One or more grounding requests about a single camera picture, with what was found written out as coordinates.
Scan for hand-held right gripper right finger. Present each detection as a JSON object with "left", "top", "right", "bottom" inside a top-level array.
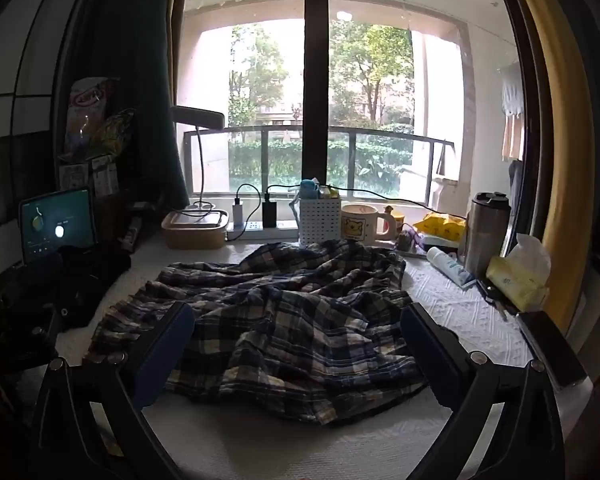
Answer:
[{"left": 400, "top": 302, "right": 568, "bottom": 480}]

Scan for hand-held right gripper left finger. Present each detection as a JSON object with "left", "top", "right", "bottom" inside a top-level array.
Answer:
[{"left": 27, "top": 301, "right": 197, "bottom": 480}]

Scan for blue plaid shirt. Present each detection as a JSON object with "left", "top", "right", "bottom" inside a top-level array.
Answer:
[{"left": 82, "top": 239, "right": 431, "bottom": 427}]

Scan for white lotion tube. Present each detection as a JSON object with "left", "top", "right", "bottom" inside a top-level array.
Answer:
[{"left": 426, "top": 246, "right": 476, "bottom": 289}]

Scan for tablet with teal screen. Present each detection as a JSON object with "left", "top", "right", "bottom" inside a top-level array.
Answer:
[{"left": 19, "top": 187, "right": 99, "bottom": 266}]

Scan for yellow tissue pack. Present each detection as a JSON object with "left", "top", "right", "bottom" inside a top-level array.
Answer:
[{"left": 486, "top": 234, "right": 552, "bottom": 312}]

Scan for small dark figurine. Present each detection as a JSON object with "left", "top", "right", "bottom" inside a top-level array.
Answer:
[{"left": 396, "top": 225, "right": 424, "bottom": 256}]

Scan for brown food container clear lid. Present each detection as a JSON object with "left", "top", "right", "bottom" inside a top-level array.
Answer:
[{"left": 161, "top": 209, "right": 229, "bottom": 250}]

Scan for steel travel tumbler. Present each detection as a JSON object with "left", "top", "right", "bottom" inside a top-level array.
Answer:
[{"left": 464, "top": 191, "right": 512, "bottom": 281}]

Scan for yellow wipes packet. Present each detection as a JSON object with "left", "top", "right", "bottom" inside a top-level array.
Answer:
[{"left": 412, "top": 212, "right": 468, "bottom": 244}]

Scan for cream bear print mug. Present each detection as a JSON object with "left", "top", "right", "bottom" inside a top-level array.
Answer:
[{"left": 341, "top": 204, "right": 397, "bottom": 247}]

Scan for white printed cards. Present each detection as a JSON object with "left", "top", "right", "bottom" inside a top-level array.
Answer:
[{"left": 58, "top": 156, "right": 119, "bottom": 197}]

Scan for white textured table cloth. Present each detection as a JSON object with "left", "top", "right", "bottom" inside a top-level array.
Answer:
[{"left": 55, "top": 240, "right": 537, "bottom": 480}]

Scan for white perforated basket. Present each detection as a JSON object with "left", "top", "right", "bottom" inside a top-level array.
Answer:
[{"left": 298, "top": 199, "right": 342, "bottom": 246}]

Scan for yellow green snack bag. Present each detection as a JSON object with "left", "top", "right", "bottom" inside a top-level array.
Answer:
[{"left": 92, "top": 109, "right": 136, "bottom": 157}]

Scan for pink white snack bag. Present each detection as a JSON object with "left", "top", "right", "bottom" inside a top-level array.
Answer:
[{"left": 64, "top": 76, "right": 121, "bottom": 158}]

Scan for hanging beige garment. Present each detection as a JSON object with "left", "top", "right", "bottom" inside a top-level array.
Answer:
[{"left": 501, "top": 112, "right": 526, "bottom": 162}]

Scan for grey desk lamp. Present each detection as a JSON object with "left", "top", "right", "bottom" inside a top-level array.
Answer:
[{"left": 171, "top": 106, "right": 227, "bottom": 211}]

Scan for balcony glass railing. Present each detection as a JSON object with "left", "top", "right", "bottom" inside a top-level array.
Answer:
[{"left": 182, "top": 125, "right": 456, "bottom": 197}]

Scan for yellow curtain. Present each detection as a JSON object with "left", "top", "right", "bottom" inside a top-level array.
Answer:
[{"left": 500, "top": 0, "right": 583, "bottom": 333}]

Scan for hanging grey shirt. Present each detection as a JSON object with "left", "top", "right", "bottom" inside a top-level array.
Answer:
[{"left": 500, "top": 64, "right": 524, "bottom": 116}]

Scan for dark green curtain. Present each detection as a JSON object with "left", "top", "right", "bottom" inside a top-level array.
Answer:
[{"left": 70, "top": 0, "right": 191, "bottom": 211}]

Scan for short black charger cable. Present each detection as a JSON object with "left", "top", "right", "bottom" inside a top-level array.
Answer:
[{"left": 236, "top": 183, "right": 264, "bottom": 207}]

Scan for dark window frame post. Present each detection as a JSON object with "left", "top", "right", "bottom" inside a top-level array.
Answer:
[{"left": 303, "top": 0, "right": 331, "bottom": 187}]

